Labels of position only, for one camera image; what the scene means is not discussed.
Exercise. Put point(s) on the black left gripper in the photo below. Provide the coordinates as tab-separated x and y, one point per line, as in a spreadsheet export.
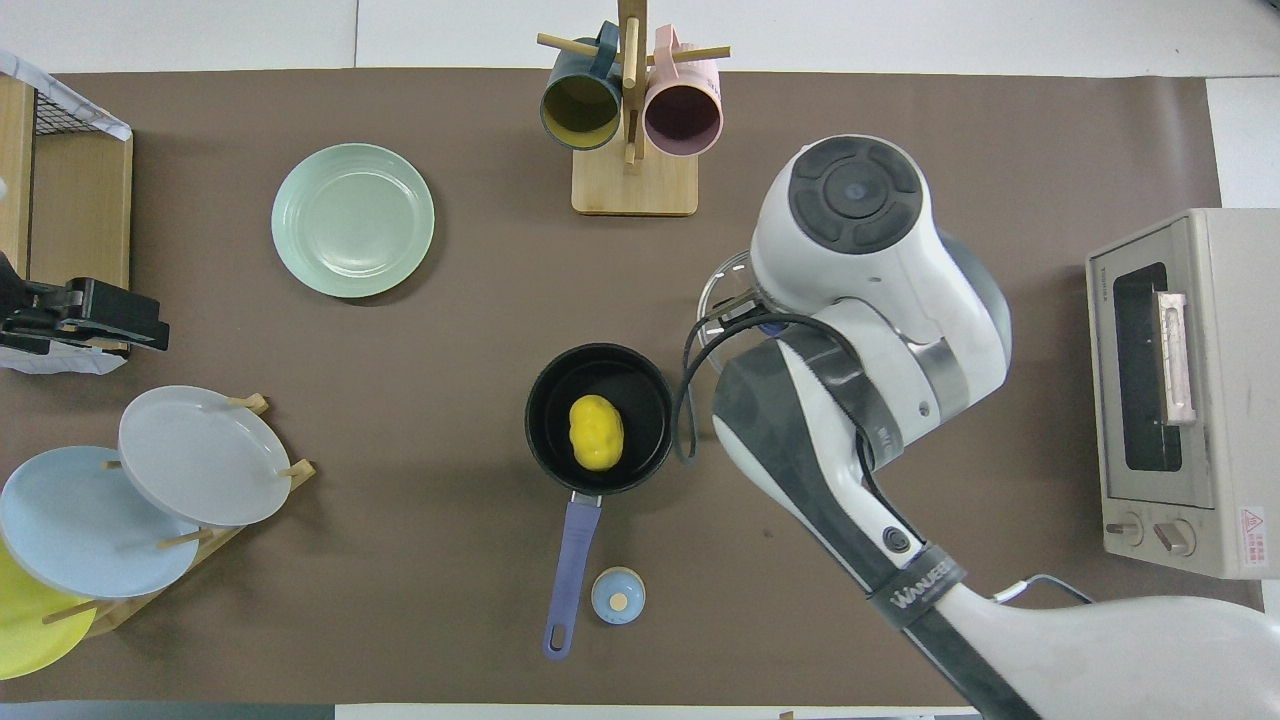
35	325

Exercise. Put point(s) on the yellow potato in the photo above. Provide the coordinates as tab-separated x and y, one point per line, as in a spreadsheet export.
596	432

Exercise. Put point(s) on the glass lid with blue knob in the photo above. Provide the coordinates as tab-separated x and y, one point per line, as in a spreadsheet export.
722	295

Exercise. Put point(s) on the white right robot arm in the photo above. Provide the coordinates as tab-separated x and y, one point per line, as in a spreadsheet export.
850	250

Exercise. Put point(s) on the grey plate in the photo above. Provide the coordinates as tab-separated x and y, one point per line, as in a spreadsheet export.
205	455

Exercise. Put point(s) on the light blue plate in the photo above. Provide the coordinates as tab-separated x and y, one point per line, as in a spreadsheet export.
80	525

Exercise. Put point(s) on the wooden plate rack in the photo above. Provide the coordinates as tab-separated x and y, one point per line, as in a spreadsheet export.
300	471

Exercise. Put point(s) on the mint green plate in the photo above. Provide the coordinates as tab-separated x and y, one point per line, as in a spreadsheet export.
352	220

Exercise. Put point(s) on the yellow plate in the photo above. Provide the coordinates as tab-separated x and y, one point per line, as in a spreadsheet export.
25	630

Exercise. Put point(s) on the wooden shelf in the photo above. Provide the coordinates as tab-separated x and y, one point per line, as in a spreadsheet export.
80	240

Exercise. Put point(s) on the white checked cloth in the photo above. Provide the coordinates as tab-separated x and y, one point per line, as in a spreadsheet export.
60	360
60	90

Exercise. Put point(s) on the brown table mat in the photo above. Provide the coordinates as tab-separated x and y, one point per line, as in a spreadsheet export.
480	280

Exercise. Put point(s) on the dark teal mug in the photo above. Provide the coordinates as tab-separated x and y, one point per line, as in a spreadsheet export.
580	105

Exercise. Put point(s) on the wooden mug tree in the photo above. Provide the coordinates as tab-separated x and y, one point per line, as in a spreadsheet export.
635	190

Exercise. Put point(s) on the small round blue knob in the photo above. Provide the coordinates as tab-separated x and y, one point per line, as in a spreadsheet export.
618	596

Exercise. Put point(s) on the pink ribbed mug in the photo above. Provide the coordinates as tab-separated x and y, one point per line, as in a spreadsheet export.
683	115

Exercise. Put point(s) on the beige toaster oven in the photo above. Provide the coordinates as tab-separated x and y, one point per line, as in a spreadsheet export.
1230	400

